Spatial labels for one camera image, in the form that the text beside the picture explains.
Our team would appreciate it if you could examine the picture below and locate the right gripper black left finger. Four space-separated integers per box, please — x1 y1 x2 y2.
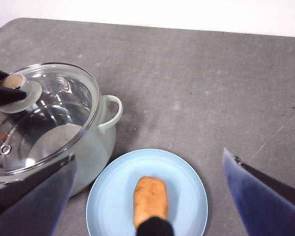
0 154 77 236

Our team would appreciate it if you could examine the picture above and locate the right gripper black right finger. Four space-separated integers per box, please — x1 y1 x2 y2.
222 147 295 236

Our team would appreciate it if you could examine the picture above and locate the glass lid with green knob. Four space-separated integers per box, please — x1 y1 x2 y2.
0 62 100 184

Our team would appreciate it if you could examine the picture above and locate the blue round plate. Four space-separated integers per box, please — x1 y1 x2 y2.
86 148 209 236

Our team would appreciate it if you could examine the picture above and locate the pale green electric steamer pot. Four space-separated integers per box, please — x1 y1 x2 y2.
0 94 123 197

